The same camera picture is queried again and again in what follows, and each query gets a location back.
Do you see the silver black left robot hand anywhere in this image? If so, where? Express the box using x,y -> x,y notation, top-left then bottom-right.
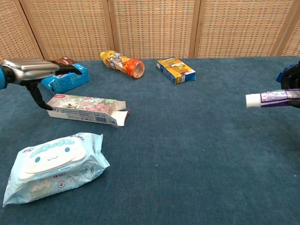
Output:
1,58 -> 83,111

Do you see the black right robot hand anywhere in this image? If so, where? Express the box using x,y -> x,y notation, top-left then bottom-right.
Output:
280,61 -> 300,109

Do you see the purple toothpaste tube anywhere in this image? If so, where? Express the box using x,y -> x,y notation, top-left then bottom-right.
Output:
245,89 -> 300,108

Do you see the floral toothpaste carton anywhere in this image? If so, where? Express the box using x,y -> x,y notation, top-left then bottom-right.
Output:
46,93 -> 131,128

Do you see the blue toy brick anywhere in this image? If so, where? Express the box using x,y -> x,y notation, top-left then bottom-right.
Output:
276,66 -> 289,83

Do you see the blue cookie box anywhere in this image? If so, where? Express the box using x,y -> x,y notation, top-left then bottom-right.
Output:
41,57 -> 90,95

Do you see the light blue wet wipes pack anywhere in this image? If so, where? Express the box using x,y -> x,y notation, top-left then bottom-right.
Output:
2,132 -> 111,208

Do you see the yellow and blue snack box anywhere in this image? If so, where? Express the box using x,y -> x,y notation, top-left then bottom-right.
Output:
156,57 -> 196,85

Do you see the woven wooden screen panel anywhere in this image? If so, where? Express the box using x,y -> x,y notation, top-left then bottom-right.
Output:
14,0 -> 115,62
0,0 -> 45,64
193,0 -> 295,59
270,0 -> 300,57
107,0 -> 201,60

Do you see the orange drink bottle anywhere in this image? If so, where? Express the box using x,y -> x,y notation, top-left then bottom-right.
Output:
100,50 -> 145,79

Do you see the teal table cloth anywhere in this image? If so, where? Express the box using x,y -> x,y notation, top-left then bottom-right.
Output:
0,55 -> 300,225

